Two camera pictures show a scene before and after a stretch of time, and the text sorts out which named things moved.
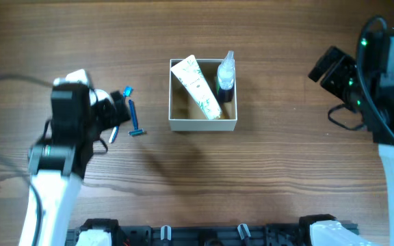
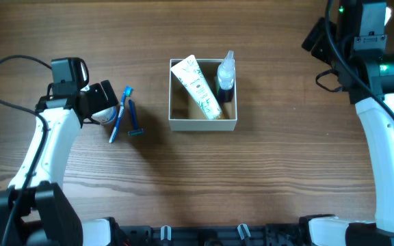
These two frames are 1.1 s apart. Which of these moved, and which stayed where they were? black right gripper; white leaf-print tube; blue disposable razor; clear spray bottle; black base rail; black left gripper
Moved: black left gripper; black right gripper
Stayed: white leaf-print tube; black base rail; clear spray bottle; blue disposable razor
